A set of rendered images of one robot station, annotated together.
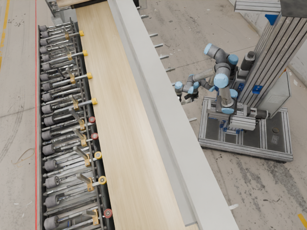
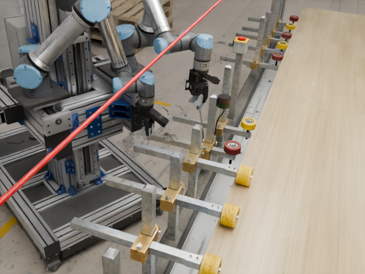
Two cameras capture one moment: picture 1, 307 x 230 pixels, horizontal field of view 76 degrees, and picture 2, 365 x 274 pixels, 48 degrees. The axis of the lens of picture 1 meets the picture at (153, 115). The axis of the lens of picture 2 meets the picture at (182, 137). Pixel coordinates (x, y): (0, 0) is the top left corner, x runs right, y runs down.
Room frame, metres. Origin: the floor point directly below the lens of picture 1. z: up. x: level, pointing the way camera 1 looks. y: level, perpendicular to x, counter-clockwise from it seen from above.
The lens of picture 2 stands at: (2.81, 0.46, 1.99)
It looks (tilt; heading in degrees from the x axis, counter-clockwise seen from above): 33 degrees down; 208
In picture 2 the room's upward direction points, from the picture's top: 3 degrees clockwise
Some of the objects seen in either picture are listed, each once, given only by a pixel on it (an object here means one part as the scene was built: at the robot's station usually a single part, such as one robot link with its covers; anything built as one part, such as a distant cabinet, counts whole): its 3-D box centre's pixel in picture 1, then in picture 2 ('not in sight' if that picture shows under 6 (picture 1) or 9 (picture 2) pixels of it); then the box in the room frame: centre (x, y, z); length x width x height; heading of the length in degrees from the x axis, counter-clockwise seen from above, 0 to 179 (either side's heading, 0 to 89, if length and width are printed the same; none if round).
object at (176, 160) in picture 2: not in sight; (174, 202); (1.75, -0.12, 0.89); 0.03 x 0.03 x 0.48; 10
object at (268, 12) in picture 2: not in sight; (263, 41); (-0.22, -0.48, 0.88); 0.03 x 0.03 x 0.48; 10
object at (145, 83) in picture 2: (195, 86); (145, 84); (1.36, -0.52, 1.13); 0.09 x 0.08 x 0.11; 129
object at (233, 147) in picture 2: not in sight; (231, 154); (1.28, -0.08, 0.85); 0.08 x 0.08 x 0.11
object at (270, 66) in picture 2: (217, 212); (249, 62); (0.08, -0.47, 0.81); 0.43 x 0.03 x 0.04; 100
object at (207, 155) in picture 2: not in sight; (208, 147); (1.28, -0.20, 0.85); 0.13 x 0.06 x 0.05; 10
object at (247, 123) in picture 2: not in sight; (247, 129); (1.03, -0.10, 0.85); 0.08 x 0.08 x 0.11
